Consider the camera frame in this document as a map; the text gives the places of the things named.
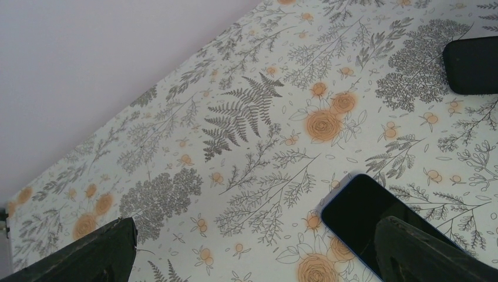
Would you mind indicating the black phone-shaped object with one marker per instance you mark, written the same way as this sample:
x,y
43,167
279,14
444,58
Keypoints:
x,y
471,65

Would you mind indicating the floral patterned table mat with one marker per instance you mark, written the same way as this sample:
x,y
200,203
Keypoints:
x,y
225,163

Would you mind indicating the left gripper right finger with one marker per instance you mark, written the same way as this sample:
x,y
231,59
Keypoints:
x,y
406,253

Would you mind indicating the black smartphone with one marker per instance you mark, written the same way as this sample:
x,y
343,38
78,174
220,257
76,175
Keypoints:
x,y
353,213

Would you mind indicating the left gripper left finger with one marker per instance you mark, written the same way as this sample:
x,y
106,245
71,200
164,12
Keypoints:
x,y
106,254

